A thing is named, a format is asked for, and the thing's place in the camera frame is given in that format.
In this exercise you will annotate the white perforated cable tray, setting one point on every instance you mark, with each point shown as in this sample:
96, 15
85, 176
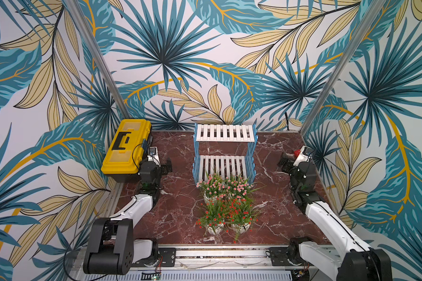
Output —
204, 275

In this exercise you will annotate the aluminium corner post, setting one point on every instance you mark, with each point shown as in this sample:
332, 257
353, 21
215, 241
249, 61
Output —
353, 44
81, 23

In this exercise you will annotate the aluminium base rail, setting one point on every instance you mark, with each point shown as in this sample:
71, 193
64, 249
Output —
223, 257

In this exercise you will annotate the blue white wooden rack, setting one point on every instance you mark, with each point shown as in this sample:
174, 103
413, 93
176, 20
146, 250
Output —
224, 164

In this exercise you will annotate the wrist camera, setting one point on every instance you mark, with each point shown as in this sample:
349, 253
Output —
153, 155
305, 156

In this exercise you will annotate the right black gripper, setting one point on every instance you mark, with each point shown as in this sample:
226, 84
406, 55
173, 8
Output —
286, 164

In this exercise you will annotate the left aluminium corner post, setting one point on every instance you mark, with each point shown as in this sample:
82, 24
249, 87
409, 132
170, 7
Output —
81, 23

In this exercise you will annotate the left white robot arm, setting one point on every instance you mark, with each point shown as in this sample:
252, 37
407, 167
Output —
112, 249

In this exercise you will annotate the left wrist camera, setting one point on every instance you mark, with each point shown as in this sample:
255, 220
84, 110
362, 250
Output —
153, 155

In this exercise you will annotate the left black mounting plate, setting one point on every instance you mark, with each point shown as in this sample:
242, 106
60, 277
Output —
165, 257

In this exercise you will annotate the red flower pot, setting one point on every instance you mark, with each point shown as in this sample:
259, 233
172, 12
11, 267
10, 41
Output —
240, 215
213, 220

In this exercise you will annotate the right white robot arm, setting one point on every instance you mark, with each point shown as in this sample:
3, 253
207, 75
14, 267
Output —
353, 259

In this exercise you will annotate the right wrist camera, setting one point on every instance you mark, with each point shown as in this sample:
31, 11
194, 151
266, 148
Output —
305, 156

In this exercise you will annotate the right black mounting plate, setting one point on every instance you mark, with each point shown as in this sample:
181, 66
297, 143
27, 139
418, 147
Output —
285, 255

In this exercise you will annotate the yellow black toolbox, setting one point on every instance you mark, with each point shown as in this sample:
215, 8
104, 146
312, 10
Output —
128, 148

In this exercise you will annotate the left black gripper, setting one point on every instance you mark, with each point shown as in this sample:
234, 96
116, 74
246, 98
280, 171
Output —
163, 167

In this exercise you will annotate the pink flower pot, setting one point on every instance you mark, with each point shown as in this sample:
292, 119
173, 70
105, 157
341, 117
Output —
213, 189
238, 188

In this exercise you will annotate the black mounting plate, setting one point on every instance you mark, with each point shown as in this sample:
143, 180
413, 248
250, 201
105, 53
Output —
165, 257
285, 255

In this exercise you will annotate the right aluminium corner post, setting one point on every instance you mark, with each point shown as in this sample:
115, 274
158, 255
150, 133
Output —
353, 44

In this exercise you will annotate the red pipe wrench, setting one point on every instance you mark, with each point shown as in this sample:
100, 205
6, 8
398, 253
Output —
297, 153

